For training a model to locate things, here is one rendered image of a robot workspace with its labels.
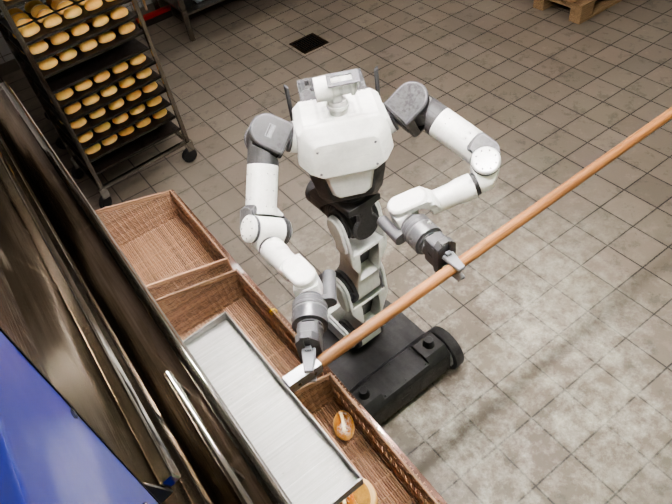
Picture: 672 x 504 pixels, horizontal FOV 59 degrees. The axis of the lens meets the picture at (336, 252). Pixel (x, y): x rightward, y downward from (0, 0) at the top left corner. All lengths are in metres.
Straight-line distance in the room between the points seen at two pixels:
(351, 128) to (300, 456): 0.87
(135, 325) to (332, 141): 0.73
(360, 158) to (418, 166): 2.02
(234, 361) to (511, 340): 1.68
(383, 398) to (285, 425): 1.17
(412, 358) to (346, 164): 1.11
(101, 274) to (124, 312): 0.14
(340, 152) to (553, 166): 2.22
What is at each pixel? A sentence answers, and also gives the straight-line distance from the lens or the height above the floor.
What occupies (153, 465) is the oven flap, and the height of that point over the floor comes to 1.73.
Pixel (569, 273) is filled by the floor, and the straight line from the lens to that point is 3.16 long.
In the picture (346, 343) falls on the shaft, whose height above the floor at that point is 1.21.
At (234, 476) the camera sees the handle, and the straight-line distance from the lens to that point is 1.00.
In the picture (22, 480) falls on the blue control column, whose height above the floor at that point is 2.15.
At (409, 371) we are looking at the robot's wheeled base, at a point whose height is 0.19.
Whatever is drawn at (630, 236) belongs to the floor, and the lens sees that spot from 3.41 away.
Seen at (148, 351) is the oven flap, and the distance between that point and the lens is 1.26.
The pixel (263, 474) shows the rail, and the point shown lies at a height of 1.44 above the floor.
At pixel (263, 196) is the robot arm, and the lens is 1.69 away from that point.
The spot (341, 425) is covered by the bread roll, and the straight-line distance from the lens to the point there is 1.93.
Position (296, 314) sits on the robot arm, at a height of 1.23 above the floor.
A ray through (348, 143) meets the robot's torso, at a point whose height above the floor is 1.36.
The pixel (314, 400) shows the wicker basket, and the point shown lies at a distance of 1.97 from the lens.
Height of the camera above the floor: 2.35
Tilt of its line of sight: 46 degrees down
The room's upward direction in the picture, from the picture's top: 11 degrees counter-clockwise
